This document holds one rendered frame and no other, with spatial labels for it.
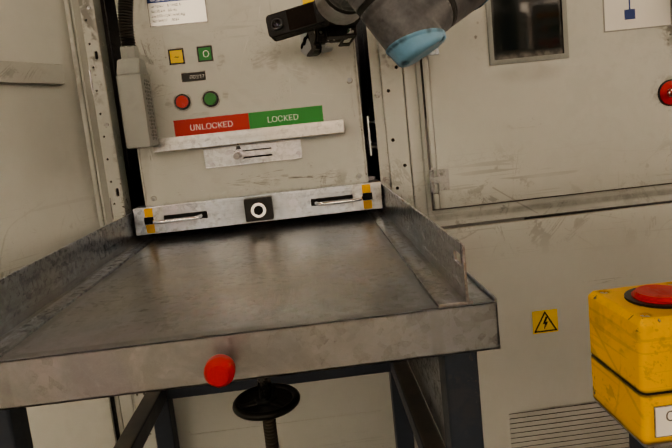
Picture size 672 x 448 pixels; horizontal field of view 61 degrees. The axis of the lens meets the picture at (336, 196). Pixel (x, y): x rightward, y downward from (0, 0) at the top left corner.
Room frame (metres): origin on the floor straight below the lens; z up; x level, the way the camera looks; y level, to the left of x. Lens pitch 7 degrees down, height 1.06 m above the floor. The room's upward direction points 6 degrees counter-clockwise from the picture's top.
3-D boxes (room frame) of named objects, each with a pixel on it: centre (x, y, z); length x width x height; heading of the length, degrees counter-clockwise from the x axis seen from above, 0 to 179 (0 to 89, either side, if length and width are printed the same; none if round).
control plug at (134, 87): (1.17, 0.38, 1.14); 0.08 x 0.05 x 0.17; 3
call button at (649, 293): (0.43, -0.24, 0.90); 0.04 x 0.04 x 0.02
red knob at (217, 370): (0.59, 0.14, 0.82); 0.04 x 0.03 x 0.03; 2
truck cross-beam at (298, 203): (1.26, 0.17, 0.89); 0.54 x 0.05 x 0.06; 93
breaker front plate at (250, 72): (1.25, 0.17, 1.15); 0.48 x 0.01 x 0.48; 93
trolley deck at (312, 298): (0.95, 0.16, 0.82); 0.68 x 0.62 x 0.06; 2
